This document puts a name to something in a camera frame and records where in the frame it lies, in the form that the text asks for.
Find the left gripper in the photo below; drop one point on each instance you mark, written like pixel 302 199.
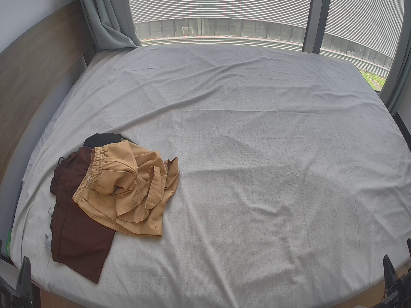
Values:
pixel 19 303

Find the tan shorts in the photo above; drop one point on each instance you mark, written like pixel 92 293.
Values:
pixel 135 188

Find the black garment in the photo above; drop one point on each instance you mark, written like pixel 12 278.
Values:
pixel 99 140

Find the grey-green curtain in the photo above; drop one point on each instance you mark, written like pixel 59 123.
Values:
pixel 102 18

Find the dark brown shorts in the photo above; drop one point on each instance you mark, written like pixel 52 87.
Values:
pixel 80 236

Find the window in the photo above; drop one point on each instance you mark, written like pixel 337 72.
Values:
pixel 224 8

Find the white garment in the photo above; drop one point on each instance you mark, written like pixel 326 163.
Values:
pixel 48 242

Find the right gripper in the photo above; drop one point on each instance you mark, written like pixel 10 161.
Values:
pixel 403 295

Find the bed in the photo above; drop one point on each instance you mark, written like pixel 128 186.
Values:
pixel 257 172

